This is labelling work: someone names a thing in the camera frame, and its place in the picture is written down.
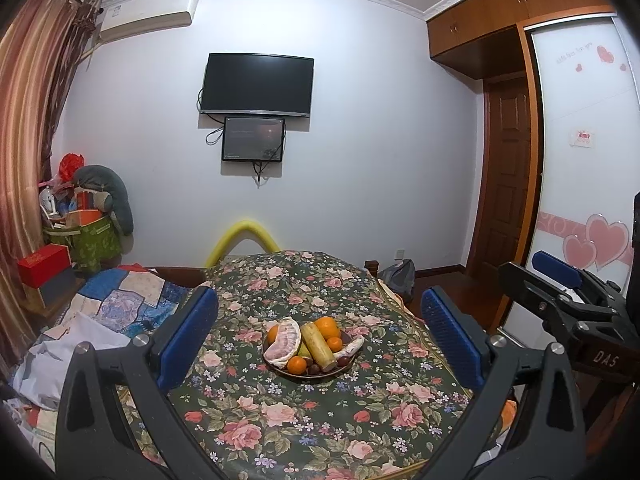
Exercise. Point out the sugarcane piece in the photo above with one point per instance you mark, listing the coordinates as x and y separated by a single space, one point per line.
319 352
304 349

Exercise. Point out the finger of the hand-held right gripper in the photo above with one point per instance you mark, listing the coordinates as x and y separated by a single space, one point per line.
550 295
557 269

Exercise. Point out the large peeled pomelo segment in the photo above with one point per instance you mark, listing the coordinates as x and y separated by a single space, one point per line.
282 344

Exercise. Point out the grey plush toy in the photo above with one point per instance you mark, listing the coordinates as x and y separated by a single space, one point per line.
115 195

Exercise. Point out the striped brown curtain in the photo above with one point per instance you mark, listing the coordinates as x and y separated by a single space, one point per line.
30 135

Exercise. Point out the white wardrobe sliding door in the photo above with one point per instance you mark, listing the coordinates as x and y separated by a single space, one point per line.
575 100

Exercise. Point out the large orange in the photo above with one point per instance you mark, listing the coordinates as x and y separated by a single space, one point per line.
326 327
272 334

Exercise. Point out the orange cardboard box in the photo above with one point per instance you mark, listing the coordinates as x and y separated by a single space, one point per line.
85 217

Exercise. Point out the wooden overhead cabinet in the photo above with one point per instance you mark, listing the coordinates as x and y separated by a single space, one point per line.
490 15

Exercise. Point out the dark red grape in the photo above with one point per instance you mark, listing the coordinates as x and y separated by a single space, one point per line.
343 360
313 369

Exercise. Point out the green fabric bag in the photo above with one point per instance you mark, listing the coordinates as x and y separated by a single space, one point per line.
92 247

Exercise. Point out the wooden bed frame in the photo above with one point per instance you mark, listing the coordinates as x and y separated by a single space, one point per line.
177 275

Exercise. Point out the purple plate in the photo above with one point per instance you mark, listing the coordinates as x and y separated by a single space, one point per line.
325 374

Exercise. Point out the white cloth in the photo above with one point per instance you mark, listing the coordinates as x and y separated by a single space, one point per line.
60 360

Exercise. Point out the red and white door sticker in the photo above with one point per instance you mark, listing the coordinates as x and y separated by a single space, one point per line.
582 138

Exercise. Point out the black wall television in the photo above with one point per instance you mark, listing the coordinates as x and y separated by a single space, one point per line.
257 82

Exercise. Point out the small mandarin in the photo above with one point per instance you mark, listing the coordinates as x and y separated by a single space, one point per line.
334 344
297 364

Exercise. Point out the white air conditioner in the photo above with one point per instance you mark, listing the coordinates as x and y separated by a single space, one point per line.
150 12

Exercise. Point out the red plastic bag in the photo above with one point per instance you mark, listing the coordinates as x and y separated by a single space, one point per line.
70 165

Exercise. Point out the slim peeled pomelo segment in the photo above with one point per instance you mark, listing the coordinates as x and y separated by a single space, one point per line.
351 347

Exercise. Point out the brown wooden door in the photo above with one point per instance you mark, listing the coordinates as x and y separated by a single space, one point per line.
505 170

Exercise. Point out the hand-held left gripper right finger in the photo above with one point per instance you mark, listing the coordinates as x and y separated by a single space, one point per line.
450 340

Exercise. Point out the small white fan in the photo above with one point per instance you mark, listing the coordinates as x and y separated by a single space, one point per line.
50 202

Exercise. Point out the red box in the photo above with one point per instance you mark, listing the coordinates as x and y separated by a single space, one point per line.
42 265

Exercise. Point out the floral tablecloth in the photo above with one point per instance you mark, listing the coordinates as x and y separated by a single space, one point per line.
320 420

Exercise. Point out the yellow foam tube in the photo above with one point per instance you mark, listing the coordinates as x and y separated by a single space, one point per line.
240 232

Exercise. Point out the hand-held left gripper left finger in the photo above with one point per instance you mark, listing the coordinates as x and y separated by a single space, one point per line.
187 340

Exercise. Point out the grey backpack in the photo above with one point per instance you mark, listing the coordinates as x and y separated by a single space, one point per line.
397 280

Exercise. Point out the grey box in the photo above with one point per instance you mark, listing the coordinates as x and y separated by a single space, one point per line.
60 290

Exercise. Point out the small black wall monitor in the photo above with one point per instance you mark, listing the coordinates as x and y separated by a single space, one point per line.
252 139

